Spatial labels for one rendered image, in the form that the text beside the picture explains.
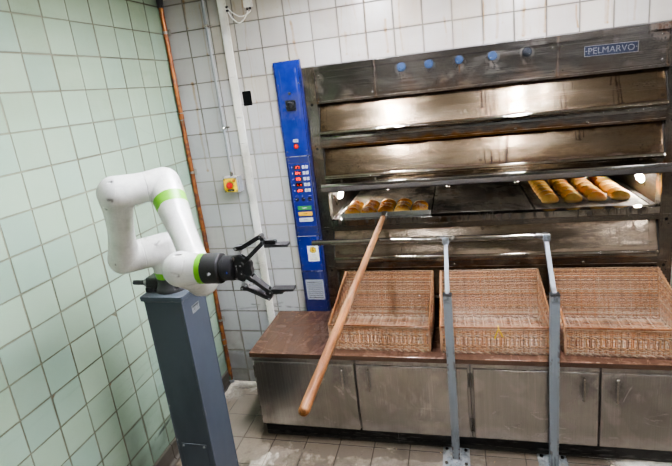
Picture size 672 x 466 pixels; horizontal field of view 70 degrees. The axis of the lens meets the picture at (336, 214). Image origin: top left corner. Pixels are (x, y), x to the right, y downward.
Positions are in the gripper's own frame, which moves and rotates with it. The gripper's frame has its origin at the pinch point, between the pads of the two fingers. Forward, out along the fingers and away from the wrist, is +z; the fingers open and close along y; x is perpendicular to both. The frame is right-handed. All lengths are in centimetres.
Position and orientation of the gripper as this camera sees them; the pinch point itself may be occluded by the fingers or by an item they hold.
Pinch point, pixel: (288, 266)
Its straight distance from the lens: 139.4
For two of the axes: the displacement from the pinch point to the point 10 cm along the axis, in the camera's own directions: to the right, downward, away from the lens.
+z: 9.7, -0.5, -2.4
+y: 1.1, 9.6, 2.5
